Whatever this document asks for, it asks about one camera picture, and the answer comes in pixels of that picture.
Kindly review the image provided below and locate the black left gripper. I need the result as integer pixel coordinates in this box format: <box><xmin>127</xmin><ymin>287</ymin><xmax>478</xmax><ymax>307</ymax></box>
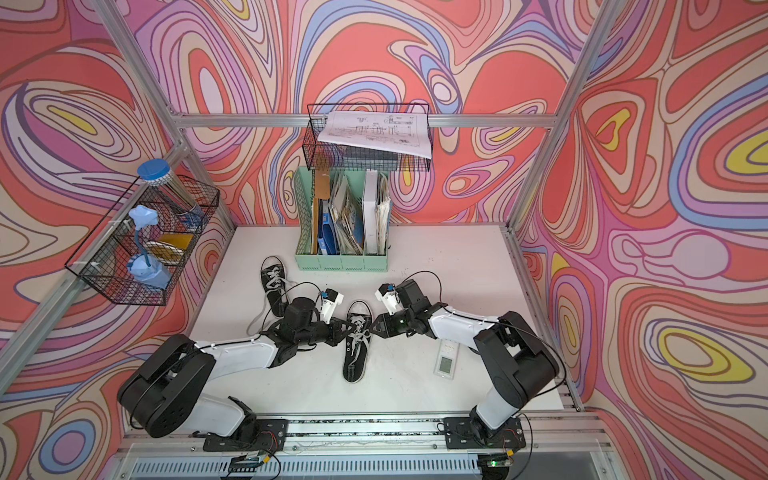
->
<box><xmin>294</xmin><ymin>316</ymin><xmax>357</xmax><ymax>348</ymax></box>

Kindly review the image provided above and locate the black sneaker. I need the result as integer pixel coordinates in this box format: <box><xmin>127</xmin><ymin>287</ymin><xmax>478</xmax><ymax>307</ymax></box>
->
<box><xmin>246</xmin><ymin>255</ymin><xmax>289</xmax><ymax>338</ymax></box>
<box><xmin>342</xmin><ymin>300</ymin><xmax>373</xmax><ymax>383</ymax></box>

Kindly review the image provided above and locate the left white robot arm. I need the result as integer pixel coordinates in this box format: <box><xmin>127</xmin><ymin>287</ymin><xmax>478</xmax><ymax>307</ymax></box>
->
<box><xmin>117</xmin><ymin>297</ymin><xmax>356</xmax><ymax>438</ymax></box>

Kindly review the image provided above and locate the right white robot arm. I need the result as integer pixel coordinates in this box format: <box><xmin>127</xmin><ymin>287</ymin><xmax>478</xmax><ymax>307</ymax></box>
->
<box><xmin>371</xmin><ymin>279</ymin><xmax>562</xmax><ymax>441</ymax></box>

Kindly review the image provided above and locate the white remote control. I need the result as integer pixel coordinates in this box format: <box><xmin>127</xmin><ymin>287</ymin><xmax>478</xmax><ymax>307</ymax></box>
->
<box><xmin>434</xmin><ymin>339</ymin><xmax>460</xmax><ymax>380</ymax></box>

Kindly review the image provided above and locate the white book in organizer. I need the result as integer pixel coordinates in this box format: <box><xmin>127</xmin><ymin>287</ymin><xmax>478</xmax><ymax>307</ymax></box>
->
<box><xmin>362</xmin><ymin>170</ymin><xmax>378</xmax><ymax>255</ymax></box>

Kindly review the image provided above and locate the green perforated file organizer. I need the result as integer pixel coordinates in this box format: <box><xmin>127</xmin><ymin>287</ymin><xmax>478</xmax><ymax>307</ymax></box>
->
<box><xmin>293</xmin><ymin>167</ymin><xmax>388</xmax><ymax>272</ymax></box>

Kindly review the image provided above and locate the yellow tin in basket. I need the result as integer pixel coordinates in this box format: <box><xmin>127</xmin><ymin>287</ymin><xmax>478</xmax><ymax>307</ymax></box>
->
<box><xmin>145</xmin><ymin>233</ymin><xmax>194</xmax><ymax>266</ymax></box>

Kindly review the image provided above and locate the white printed paper sheet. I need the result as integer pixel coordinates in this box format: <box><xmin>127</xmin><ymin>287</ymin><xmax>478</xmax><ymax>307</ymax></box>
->
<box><xmin>317</xmin><ymin>111</ymin><xmax>433</xmax><ymax>159</ymax></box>

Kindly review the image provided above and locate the blue lidded jar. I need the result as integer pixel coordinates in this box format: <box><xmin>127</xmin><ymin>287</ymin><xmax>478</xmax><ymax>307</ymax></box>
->
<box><xmin>137</xmin><ymin>158</ymin><xmax>202</xmax><ymax>217</ymax></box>

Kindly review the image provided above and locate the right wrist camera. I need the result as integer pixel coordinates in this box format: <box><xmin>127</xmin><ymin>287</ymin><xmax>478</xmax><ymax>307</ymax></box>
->
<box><xmin>375</xmin><ymin>283</ymin><xmax>402</xmax><ymax>315</ymax></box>

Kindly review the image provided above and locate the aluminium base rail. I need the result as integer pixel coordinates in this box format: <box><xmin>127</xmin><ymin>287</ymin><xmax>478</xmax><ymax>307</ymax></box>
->
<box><xmin>103</xmin><ymin>411</ymin><xmax>629</xmax><ymax>479</ymax></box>

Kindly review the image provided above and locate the black wire basket back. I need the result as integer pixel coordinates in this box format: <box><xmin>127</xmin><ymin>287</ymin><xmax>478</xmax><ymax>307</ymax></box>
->
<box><xmin>302</xmin><ymin>101</ymin><xmax>434</xmax><ymax>172</ymax></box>

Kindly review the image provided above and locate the black wire basket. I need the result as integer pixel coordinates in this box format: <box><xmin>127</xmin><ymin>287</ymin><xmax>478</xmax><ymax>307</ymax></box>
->
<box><xmin>65</xmin><ymin>175</ymin><xmax>220</xmax><ymax>306</ymax></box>
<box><xmin>302</xmin><ymin>101</ymin><xmax>434</xmax><ymax>172</ymax></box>

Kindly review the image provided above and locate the black wire basket left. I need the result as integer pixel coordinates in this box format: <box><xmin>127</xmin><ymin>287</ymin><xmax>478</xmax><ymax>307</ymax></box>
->
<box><xmin>65</xmin><ymin>175</ymin><xmax>220</xmax><ymax>306</ymax></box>

